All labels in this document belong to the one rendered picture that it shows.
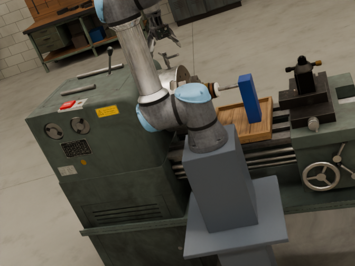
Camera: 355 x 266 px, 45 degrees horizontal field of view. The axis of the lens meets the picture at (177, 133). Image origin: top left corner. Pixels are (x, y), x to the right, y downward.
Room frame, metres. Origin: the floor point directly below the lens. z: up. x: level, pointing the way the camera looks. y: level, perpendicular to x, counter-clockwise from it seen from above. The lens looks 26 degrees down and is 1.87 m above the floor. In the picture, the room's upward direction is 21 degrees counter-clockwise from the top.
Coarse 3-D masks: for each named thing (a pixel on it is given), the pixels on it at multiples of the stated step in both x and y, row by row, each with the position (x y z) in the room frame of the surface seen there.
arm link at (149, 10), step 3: (159, 3) 1.92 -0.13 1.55; (153, 6) 1.88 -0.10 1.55; (156, 6) 1.89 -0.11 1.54; (159, 6) 1.90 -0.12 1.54; (144, 9) 1.90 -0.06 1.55; (147, 9) 1.89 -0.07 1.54; (150, 9) 1.88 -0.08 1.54; (153, 9) 1.88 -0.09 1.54; (156, 9) 1.89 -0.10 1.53; (159, 9) 1.91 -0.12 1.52; (144, 12) 1.91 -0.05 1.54; (147, 12) 1.89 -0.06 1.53; (150, 12) 1.88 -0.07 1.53; (153, 12) 1.89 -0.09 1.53
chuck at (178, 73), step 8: (160, 72) 1.96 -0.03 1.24; (168, 72) 1.93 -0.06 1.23; (176, 72) 1.90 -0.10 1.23; (184, 72) 2.01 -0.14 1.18; (160, 80) 1.90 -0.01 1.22; (168, 80) 1.88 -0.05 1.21; (176, 80) 1.87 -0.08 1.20; (184, 80) 1.97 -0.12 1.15; (168, 88) 1.85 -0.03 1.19; (176, 128) 1.86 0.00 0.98; (184, 128) 1.87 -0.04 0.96
